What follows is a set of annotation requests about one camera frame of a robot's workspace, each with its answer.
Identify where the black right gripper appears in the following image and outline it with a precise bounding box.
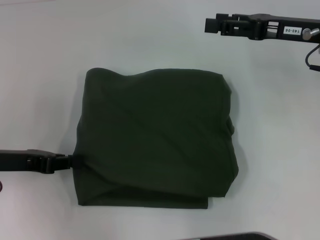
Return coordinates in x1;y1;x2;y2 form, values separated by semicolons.
204;13;320;46

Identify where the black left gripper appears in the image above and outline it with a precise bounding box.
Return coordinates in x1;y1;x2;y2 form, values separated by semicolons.
0;148;85;175

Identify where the dark green printed t-shirt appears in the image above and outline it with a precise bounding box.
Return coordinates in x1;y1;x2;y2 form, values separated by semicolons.
75;66;240;211

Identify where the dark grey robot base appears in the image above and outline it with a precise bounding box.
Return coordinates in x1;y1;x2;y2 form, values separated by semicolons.
192;231;278;240

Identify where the right gripper cable with plug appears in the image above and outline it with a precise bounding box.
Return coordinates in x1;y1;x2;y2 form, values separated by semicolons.
301;27;320;73

